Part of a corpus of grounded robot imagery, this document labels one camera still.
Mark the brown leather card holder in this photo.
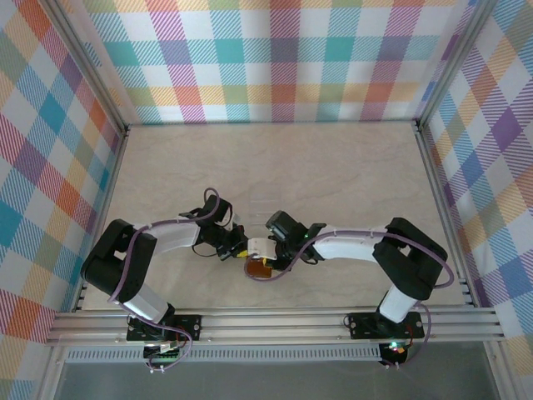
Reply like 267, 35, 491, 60
244, 256, 275, 279

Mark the wide aluminium base rail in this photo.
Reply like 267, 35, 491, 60
44, 306, 505, 345

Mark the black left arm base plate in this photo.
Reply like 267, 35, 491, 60
126, 314, 204, 343

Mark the grey slotted cable duct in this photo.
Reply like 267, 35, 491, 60
64, 347, 384, 364

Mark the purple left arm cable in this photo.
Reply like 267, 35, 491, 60
107, 187, 222, 375

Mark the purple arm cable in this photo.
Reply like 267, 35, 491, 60
107, 187, 222, 375
244, 227, 456, 372

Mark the aluminium side rail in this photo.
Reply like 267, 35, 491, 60
70, 124, 132, 313
414, 119, 478, 309

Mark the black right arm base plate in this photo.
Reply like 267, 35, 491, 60
347, 310, 425, 341

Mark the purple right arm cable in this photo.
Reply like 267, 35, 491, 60
244, 227, 456, 372

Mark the aluminium upright frame post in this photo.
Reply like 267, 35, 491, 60
416, 0, 499, 128
43, 0, 130, 134

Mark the aluminium lower frame post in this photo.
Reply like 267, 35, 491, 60
35, 343, 67, 400
485, 341, 520, 400

